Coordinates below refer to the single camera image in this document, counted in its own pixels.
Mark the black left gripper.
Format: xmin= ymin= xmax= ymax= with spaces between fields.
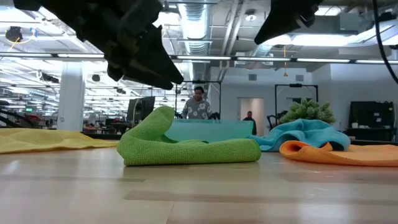
xmin=74 ymin=0 xmax=184 ymax=90

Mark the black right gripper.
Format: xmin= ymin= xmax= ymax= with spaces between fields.
xmin=254 ymin=0 xmax=324 ymax=45

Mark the green microfiber towel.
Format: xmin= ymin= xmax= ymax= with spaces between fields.
xmin=116 ymin=105 xmax=262 ymax=167

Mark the blue microfiber towel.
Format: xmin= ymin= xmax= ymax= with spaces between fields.
xmin=247 ymin=118 xmax=351 ymax=152

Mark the yellow microfiber towel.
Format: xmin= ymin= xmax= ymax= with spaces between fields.
xmin=0 ymin=128 xmax=121 ymax=155

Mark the teal translucent plastic basket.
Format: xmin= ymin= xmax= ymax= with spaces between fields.
xmin=164 ymin=119 xmax=254 ymax=144

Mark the orange microfiber towel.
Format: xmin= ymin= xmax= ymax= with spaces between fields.
xmin=279 ymin=140 xmax=398 ymax=167

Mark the long ceiling light strip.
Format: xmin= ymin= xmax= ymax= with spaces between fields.
xmin=236 ymin=57 xmax=292 ymax=62
xmin=295 ymin=58 xmax=351 ymax=63
xmin=354 ymin=59 xmax=398 ymax=65
xmin=169 ymin=55 xmax=233 ymax=61

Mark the black background monitor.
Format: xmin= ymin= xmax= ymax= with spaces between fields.
xmin=126 ymin=96 xmax=155 ymax=125

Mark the person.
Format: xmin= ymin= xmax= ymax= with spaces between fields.
xmin=242 ymin=111 xmax=257 ymax=136
xmin=181 ymin=86 xmax=213 ymax=121

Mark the white building pillar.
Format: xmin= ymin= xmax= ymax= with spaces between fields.
xmin=57 ymin=62 xmax=85 ymax=131

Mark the small green artificial plant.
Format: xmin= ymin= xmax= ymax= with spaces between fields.
xmin=279 ymin=98 xmax=336 ymax=125

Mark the black cabinet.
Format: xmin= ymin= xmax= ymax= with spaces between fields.
xmin=344 ymin=101 xmax=396 ymax=142

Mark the black ceiling-mounted device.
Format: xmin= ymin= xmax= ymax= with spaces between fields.
xmin=5 ymin=26 xmax=22 ymax=43

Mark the black background stand frame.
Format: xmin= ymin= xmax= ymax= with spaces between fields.
xmin=175 ymin=80 xmax=222 ymax=121
xmin=274 ymin=83 xmax=319 ymax=125

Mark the silver ventilation duct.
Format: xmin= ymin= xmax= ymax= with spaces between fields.
xmin=177 ymin=0 xmax=213 ymax=57

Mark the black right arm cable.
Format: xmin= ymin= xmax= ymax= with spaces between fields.
xmin=372 ymin=0 xmax=398 ymax=85

